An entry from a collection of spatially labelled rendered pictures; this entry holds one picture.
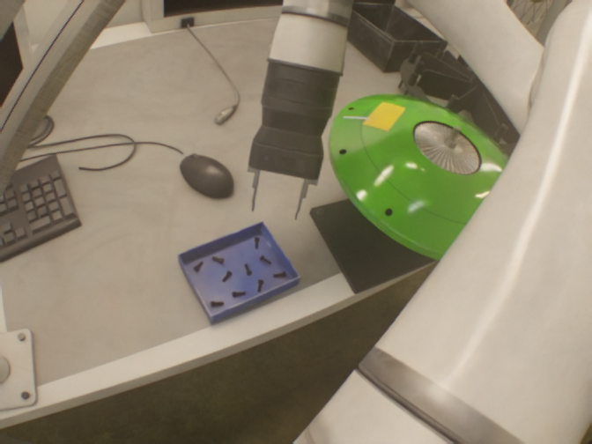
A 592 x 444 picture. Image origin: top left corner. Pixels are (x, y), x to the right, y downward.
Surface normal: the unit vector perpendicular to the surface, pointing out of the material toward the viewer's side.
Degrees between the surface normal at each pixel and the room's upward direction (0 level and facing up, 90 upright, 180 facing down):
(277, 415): 0
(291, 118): 71
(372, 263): 0
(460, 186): 8
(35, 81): 44
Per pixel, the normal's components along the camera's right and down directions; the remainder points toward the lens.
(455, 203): 0.09, -0.43
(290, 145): -0.04, 0.33
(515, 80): -0.54, -0.16
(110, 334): 0.14, -0.63
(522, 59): -0.26, -0.26
